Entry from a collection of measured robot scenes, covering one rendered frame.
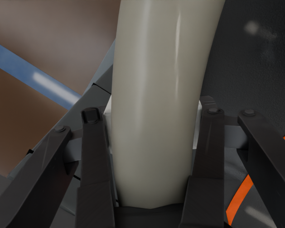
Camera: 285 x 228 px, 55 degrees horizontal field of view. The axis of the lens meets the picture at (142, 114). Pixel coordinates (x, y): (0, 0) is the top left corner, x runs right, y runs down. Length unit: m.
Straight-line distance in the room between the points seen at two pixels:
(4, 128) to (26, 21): 0.52
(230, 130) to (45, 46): 1.09
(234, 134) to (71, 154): 0.09
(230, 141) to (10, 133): 1.33
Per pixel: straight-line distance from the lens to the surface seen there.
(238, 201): 1.41
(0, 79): 1.35
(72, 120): 0.55
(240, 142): 0.16
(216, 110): 0.16
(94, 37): 1.13
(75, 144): 0.16
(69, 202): 0.40
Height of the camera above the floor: 1.07
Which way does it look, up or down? 66 degrees down
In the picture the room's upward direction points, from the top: 163 degrees counter-clockwise
